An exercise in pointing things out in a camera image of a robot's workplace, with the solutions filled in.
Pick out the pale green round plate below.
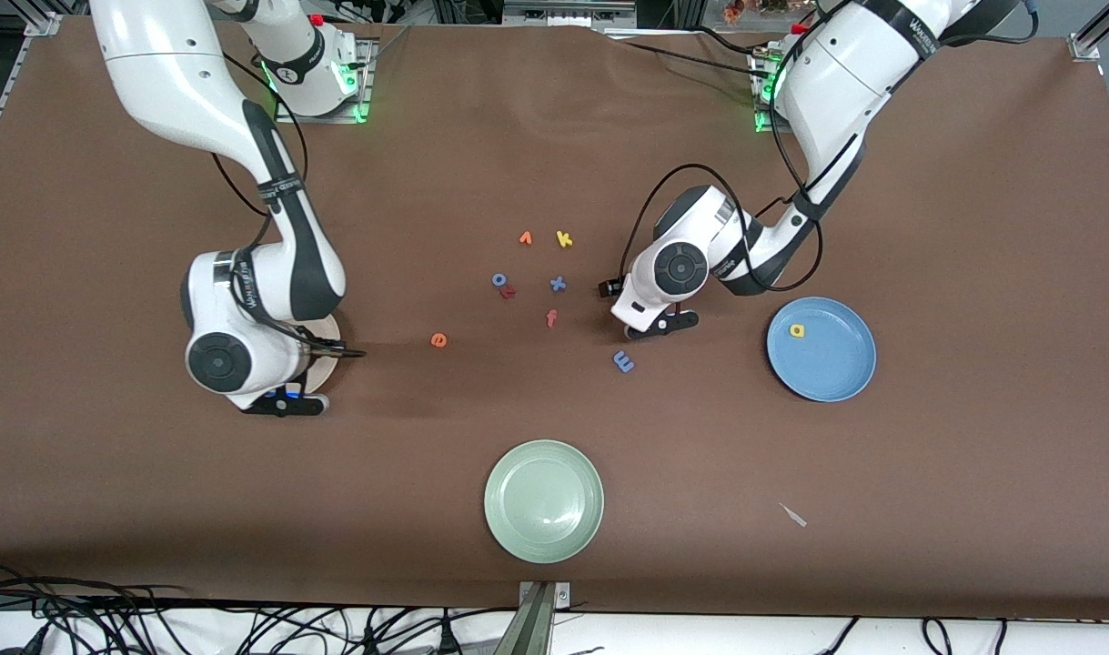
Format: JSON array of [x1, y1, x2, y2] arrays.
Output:
[[483, 439, 605, 565]]

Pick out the blue round plate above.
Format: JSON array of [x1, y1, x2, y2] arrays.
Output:
[[766, 297, 878, 403]]

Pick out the beige round plate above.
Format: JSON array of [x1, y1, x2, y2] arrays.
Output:
[[295, 312, 343, 394]]

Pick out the reddish dried plant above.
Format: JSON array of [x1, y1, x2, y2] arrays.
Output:
[[722, 0, 796, 24]]

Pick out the brown table cover sheet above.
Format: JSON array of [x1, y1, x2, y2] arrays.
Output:
[[0, 16, 1109, 621]]

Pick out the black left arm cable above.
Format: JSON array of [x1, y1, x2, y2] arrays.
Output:
[[620, 164, 825, 294]]

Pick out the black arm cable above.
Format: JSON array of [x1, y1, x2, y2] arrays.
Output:
[[620, 164, 825, 294], [210, 55, 368, 358]]

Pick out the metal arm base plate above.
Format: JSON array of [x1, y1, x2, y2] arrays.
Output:
[[275, 36, 374, 125], [752, 45, 791, 135]]

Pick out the thin black table cable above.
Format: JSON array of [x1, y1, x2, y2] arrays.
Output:
[[609, 25, 766, 77]]

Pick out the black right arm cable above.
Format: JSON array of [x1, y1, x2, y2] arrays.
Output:
[[210, 55, 368, 358]]

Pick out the grey metal frame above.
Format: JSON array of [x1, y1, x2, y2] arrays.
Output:
[[504, 0, 637, 28]]

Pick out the grey metal camera bracket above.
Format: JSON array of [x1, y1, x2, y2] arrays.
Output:
[[516, 580, 573, 655]]

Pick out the aluminium frame corner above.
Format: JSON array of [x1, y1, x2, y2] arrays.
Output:
[[0, 11, 62, 178], [1068, 0, 1109, 63]]

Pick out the black cable tangle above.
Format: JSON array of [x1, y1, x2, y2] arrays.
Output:
[[0, 559, 519, 655]]

